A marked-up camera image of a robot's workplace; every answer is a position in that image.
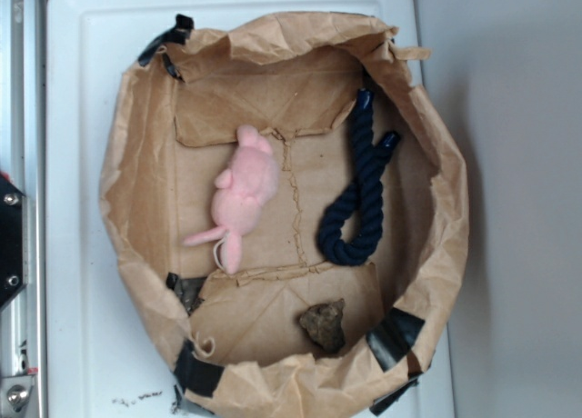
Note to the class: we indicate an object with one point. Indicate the pink plush bunny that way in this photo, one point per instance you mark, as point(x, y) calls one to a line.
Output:
point(242, 190)

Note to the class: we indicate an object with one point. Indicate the brown paper bag bin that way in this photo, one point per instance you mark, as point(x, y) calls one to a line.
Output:
point(234, 342)

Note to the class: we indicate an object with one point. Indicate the brown rock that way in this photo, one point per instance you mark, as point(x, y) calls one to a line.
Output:
point(323, 325)

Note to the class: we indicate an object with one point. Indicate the dark blue rope toy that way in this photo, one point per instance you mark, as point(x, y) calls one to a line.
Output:
point(364, 195)

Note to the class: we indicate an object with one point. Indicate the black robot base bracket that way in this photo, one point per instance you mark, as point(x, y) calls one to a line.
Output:
point(13, 239)

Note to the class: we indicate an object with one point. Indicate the aluminium frame rail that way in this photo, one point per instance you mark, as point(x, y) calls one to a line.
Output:
point(23, 322)

